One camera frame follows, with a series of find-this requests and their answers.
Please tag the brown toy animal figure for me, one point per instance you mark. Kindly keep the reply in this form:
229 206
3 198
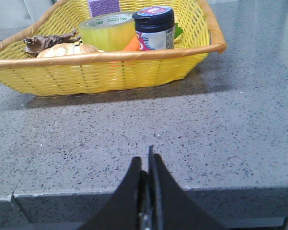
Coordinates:
39 43

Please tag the yellow woven basket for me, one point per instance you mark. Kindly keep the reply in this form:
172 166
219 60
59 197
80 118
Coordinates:
109 71

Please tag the orange toy carrot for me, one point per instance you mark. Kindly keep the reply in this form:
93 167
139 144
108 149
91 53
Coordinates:
134 44

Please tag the beige bread roll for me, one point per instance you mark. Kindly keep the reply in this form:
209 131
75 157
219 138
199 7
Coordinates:
67 49

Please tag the purple foam cube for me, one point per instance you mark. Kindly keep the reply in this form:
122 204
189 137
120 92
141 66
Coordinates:
101 7

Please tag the dark blue lidded jar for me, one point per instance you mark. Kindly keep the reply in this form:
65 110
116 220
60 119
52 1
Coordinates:
155 27

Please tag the white curtain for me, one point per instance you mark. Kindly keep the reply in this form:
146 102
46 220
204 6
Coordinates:
22 13

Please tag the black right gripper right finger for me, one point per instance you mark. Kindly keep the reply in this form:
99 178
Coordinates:
173 209

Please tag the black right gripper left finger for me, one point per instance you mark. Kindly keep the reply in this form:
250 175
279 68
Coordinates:
120 212

